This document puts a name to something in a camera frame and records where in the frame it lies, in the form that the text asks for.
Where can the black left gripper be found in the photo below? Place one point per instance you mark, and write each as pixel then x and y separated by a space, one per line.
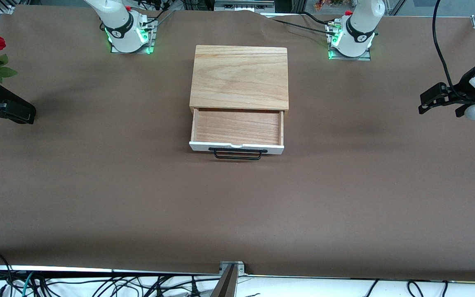
pixel 463 88

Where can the wooden drawer with white front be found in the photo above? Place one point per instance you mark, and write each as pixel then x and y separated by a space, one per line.
pixel 237 126

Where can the light wooden drawer cabinet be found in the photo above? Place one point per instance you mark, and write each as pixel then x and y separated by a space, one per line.
pixel 237 74

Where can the black cylindrical vase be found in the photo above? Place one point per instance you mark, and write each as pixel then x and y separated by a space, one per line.
pixel 10 94

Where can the orange artificial flowers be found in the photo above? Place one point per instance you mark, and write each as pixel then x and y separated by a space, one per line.
pixel 322 5

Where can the grey control box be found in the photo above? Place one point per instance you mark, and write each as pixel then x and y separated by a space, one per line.
pixel 243 5

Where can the brown table cover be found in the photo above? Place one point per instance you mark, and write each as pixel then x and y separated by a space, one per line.
pixel 237 206

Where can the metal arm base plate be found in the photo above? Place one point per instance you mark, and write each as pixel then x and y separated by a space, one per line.
pixel 365 55
pixel 152 45

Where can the silver table edge rail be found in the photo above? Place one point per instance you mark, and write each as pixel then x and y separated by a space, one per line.
pixel 97 270

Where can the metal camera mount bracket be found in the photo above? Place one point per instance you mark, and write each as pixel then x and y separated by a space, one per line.
pixel 239 268

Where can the brown camera mount beam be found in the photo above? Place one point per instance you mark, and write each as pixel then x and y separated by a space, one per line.
pixel 226 284

